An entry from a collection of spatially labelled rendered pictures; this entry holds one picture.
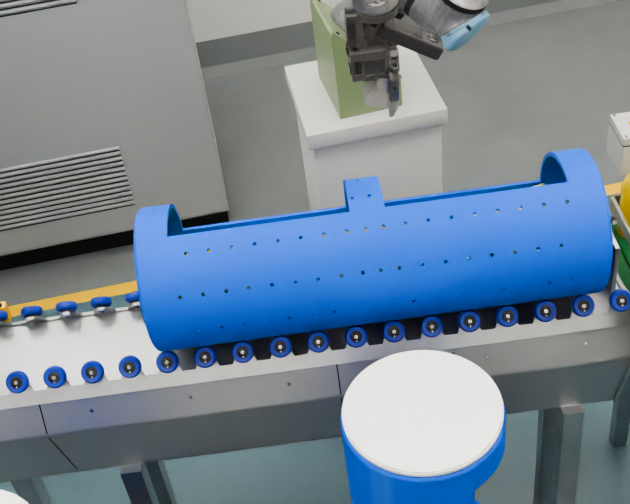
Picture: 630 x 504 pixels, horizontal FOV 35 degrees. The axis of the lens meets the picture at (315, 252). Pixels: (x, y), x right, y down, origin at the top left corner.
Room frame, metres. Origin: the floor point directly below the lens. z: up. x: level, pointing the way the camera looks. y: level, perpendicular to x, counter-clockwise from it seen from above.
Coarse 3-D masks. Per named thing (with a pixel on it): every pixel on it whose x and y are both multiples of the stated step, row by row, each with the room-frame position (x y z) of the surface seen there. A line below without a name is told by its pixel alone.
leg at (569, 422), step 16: (560, 416) 1.40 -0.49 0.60; (576, 416) 1.38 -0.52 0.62; (560, 432) 1.39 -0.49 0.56; (576, 432) 1.38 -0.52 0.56; (560, 448) 1.39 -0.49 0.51; (576, 448) 1.38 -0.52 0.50; (560, 464) 1.38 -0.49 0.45; (576, 464) 1.38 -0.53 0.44; (560, 480) 1.38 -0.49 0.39; (576, 480) 1.38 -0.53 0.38; (560, 496) 1.38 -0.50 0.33
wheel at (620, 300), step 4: (612, 292) 1.39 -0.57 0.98; (616, 292) 1.38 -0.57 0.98; (620, 292) 1.38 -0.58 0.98; (624, 292) 1.38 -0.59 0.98; (628, 292) 1.38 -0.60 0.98; (612, 296) 1.38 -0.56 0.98; (616, 296) 1.37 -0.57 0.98; (620, 296) 1.37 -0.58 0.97; (624, 296) 1.37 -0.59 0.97; (628, 296) 1.37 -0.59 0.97; (612, 300) 1.37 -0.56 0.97; (616, 300) 1.37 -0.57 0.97; (620, 300) 1.37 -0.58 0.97; (624, 300) 1.37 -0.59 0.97; (628, 300) 1.37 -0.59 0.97; (612, 304) 1.37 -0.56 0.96; (616, 304) 1.36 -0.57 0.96; (620, 304) 1.36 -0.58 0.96; (624, 304) 1.36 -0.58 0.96; (628, 304) 1.36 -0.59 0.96; (612, 308) 1.37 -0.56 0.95; (616, 308) 1.36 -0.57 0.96; (620, 308) 1.36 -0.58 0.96; (624, 308) 1.36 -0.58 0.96; (628, 308) 1.36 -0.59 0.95
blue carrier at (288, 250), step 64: (448, 192) 1.62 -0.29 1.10; (512, 192) 1.43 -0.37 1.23; (576, 192) 1.41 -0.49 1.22; (192, 256) 1.40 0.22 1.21; (256, 256) 1.39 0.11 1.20; (320, 256) 1.37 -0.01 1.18; (384, 256) 1.36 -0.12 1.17; (448, 256) 1.35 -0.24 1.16; (512, 256) 1.35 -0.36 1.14; (576, 256) 1.34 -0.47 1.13; (192, 320) 1.34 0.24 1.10; (256, 320) 1.34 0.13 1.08; (320, 320) 1.35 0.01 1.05; (384, 320) 1.37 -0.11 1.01
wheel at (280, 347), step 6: (276, 336) 1.39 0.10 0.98; (282, 336) 1.39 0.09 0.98; (270, 342) 1.38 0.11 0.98; (276, 342) 1.38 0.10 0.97; (282, 342) 1.38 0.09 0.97; (288, 342) 1.38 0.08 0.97; (270, 348) 1.38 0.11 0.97; (276, 348) 1.38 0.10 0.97; (282, 348) 1.37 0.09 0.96; (288, 348) 1.37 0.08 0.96; (276, 354) 1.37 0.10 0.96; (282, 354) 1.37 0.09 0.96; (288, 354) 1.37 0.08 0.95
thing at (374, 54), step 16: (352, 16) 1.46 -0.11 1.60; (368, 16) 1.45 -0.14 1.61; (384, 16) 1.45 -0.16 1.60; (352, 32) 1.48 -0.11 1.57; (368, 32) 1.47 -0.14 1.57; (352, 48) 1.47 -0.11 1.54; (368, 48) 1.46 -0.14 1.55; (384, 48) 1.45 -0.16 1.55; (352, 64) 1.45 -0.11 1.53; (368, 64) 1.45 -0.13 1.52; (384, 64) 1.45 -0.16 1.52; (352, 80) 1.45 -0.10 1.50; (368, 80) 1.45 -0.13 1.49
